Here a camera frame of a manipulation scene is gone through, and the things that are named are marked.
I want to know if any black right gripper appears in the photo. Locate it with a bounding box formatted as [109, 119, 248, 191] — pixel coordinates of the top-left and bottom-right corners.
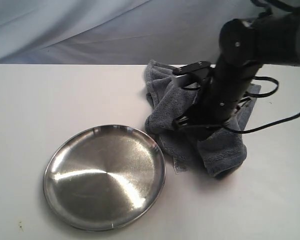
[172, 59, 255, 140]

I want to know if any grey fluffy towel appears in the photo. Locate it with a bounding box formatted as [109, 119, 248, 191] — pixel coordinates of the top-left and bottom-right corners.
[144, 60, 247, 177]

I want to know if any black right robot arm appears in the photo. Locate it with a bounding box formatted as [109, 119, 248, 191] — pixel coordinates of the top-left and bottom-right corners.
[172, 0, 300, 140]

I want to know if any round stainless steel plate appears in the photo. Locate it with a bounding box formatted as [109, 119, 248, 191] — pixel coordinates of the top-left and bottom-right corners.
[42, 124, 166, 232]

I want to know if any white backdrop cloth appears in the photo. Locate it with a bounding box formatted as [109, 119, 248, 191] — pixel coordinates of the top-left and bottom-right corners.
[0, 0, 264, 65]

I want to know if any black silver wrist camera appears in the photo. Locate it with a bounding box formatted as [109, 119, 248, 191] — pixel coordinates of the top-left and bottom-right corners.
[172, 61, 212, 91]

